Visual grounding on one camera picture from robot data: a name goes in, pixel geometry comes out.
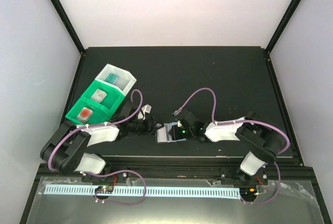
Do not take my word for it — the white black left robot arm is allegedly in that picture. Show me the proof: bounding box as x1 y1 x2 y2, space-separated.
40 102 164 182

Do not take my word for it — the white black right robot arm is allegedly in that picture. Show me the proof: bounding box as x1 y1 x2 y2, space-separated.
166 109 290 184

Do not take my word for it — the white card in green bin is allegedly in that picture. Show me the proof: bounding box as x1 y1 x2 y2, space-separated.
90 89 107 103

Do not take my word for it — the red circle card in bin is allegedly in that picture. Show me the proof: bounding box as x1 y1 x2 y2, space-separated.
76 107 93 123

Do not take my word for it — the teal card in white bin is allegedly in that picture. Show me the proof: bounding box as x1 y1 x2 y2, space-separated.
105 73 119 84

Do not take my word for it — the green bin middle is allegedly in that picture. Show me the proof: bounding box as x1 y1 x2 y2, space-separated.
81 80 125 114

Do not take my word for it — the green bin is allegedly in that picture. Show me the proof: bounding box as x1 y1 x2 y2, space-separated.
65 98 111 125
81 80 125 114

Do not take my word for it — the green bin near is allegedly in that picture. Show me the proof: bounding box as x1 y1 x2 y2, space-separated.
65 98 111 125

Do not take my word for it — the white bin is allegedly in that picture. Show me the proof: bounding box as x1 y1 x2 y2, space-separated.
95 64 137 96

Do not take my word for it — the left controller board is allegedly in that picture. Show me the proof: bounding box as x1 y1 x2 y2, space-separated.
94 185 114 195

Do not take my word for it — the controller board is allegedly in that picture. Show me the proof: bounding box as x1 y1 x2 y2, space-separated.
239 185 261 197
94 185 114 195

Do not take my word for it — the right controller board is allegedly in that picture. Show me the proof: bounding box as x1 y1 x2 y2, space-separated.
239 185 261 197

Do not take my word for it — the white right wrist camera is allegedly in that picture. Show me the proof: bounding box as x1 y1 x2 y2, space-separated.
173 107 184 128

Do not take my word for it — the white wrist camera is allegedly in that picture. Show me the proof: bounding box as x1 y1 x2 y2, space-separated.
173 107 184 128
137 104 151 120

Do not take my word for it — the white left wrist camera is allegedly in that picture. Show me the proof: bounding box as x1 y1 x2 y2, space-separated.
137 104 151 120

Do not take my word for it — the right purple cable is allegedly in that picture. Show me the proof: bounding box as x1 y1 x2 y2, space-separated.
172 87 291 205

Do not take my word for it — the white slotted cable duct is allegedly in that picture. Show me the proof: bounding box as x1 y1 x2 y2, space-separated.
43 184 241 200

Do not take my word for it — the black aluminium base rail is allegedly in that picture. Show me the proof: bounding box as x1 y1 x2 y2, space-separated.
80 156 315 183

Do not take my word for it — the black left frame post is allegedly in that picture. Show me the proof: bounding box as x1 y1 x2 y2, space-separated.
50 0 85 54

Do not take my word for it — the black frame post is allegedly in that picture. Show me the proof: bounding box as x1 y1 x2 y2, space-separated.
50 0 85 54
265 0 302 54

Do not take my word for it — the black right frame post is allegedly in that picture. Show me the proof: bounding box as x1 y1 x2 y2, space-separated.
265 0 302 54

